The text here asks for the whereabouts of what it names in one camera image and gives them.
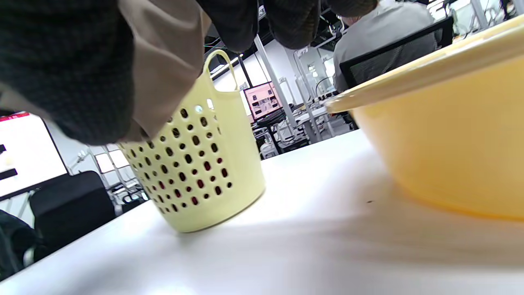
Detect black mesh office chair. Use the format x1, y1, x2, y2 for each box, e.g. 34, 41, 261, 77
339, 16, 455, 89

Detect maroon shorts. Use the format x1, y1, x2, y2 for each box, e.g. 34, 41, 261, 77
156, 156, 230, 207

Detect yellow perforated plastic basket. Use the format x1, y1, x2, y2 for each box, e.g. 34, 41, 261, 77
117, 49, 267, 233

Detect yellow plastic basin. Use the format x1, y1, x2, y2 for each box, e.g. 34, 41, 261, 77
325, 14, 524, 222

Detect large white display screen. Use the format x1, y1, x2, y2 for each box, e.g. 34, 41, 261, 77
0, 111, 69, 201

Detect aluminium frame post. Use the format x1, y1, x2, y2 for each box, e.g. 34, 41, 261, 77
253, 35, 298, 128

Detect person's right hand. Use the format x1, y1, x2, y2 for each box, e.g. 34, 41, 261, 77
0, 0, 377, 146

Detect black padded chair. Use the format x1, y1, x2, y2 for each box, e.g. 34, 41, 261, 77
29, 171, 117, 251

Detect tan shorts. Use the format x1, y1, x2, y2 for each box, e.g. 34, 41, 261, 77
0, 0, 212, 144

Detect monitor with pink screen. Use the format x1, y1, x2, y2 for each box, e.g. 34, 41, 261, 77
244, 81, 284, 121

